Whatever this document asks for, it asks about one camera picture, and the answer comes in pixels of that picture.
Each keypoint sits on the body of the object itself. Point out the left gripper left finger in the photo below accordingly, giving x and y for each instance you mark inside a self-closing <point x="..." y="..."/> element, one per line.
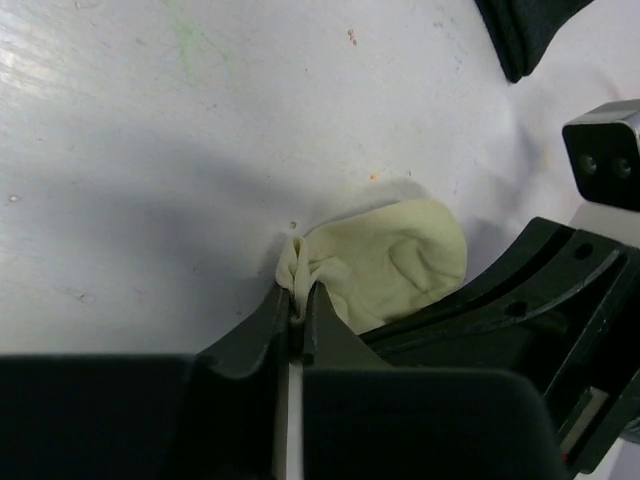
<point x="209" y="415"/>

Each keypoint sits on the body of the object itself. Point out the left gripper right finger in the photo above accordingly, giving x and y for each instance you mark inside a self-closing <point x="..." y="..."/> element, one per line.
<point x="366" y="419"/>

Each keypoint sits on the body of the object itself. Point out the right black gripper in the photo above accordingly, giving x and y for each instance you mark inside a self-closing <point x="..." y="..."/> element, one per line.
<point x="578" y="293"/>

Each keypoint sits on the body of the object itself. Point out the pale yellow sock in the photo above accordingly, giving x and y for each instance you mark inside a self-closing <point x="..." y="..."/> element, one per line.
<point x="379" y="266"/>

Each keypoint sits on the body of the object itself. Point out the black sock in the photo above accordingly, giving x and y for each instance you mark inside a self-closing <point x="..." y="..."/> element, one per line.
<point x="522" y="30"/>

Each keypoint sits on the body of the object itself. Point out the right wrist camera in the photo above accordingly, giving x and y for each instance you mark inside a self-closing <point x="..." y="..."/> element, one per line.
<point x="603" y="149"/>

